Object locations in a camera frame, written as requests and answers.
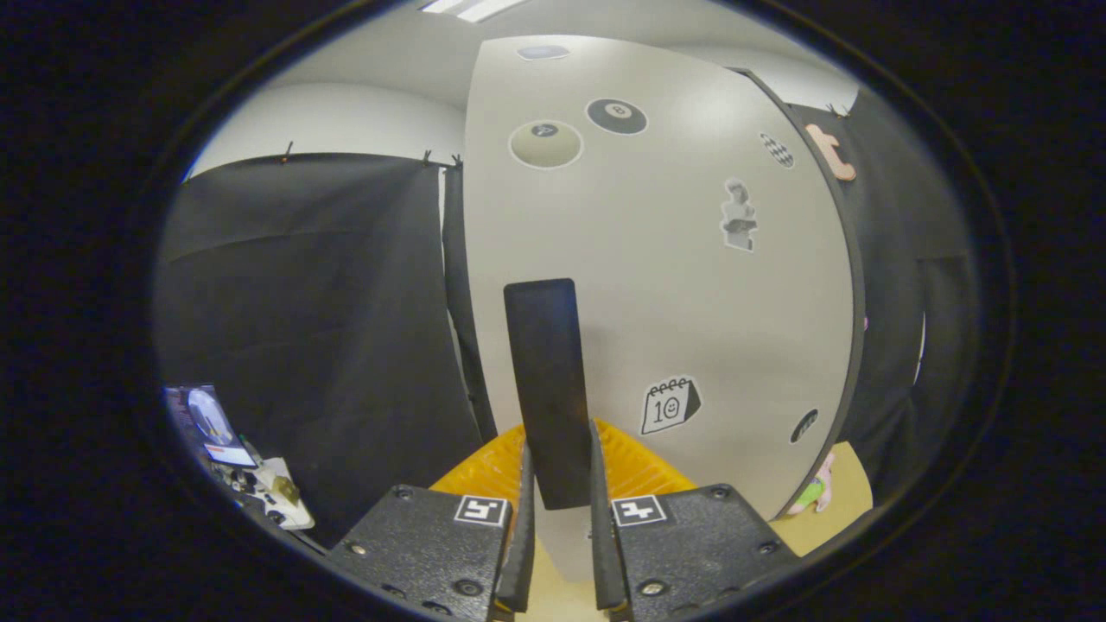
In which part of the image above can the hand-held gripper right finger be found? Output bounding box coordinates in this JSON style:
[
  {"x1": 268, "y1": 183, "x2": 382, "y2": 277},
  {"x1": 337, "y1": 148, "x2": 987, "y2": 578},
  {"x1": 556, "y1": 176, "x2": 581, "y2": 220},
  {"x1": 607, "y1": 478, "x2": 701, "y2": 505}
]
[{"x1": 589, "y1": 419, "x2": 800, "y2": 622}]

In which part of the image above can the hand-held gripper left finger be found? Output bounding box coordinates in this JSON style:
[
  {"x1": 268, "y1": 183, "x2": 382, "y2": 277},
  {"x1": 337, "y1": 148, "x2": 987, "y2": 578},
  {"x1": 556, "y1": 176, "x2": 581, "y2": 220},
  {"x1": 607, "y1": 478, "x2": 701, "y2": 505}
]
[{"x1": 327, "y1": 423, "x2": 537, "y2": 622}]

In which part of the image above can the black cabinet door handle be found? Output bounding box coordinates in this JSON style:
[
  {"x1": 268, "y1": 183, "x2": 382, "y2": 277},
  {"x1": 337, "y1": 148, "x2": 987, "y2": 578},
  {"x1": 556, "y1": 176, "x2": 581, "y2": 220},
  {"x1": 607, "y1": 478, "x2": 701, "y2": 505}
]
[{"x1": 504, "y1": 278, "x2": 594, "y2": 511}]

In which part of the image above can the light grey shoe cabinet door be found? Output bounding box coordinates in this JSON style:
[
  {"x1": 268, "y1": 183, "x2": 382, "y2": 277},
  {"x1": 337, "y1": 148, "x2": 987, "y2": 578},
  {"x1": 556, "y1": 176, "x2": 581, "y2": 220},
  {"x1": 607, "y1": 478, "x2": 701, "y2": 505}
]
[{"x1": 462, "y1": 35, "x2": 856, "y2": 584}]

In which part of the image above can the dark grey shoe cabinet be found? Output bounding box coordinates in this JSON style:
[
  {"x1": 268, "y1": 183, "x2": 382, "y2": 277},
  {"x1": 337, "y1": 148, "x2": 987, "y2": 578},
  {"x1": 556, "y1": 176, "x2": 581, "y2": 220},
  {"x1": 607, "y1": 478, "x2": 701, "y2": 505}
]
[{"x1": 458, "y1": 65, "x2": 868, "y2": 528}]

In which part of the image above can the green plush toy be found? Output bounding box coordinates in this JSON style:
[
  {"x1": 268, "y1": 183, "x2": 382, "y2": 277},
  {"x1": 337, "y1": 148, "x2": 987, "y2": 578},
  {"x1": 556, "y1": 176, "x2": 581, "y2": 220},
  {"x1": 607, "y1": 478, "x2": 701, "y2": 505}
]
[{"x1": 785, "y1": 451, "x2": 836, "y2": 517}]

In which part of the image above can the white side table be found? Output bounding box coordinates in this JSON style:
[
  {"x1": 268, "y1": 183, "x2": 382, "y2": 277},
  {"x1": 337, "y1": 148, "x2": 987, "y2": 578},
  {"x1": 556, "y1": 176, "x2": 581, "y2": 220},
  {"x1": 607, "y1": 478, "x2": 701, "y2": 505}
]
[{"x1": 212, "y1": 456, "x2": 316, "y2": 530}]

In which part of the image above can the black backdrop cloth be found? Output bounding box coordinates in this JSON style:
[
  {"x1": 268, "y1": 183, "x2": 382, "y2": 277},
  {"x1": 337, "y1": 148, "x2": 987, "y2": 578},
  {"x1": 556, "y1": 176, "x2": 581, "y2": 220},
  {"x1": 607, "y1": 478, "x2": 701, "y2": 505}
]
[{"x1": 154, "y1": 86, "x2": 982, "y2": 549}]

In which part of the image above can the computer monitor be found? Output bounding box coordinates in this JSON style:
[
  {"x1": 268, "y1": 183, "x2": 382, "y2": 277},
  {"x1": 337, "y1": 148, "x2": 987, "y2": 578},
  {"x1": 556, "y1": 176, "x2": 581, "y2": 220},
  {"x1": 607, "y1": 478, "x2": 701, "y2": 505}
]
[{"x1": 164, "y1": 384, "x2": 260, "y2": 469}]

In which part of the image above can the long ceiling light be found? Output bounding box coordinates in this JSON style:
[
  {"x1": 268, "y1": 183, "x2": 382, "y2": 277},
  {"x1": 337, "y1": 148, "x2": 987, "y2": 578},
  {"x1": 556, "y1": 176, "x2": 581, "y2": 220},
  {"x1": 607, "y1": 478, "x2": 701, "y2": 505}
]
[{"x1": 421, "y1": 0, "x2": 528, "y2": 23}]

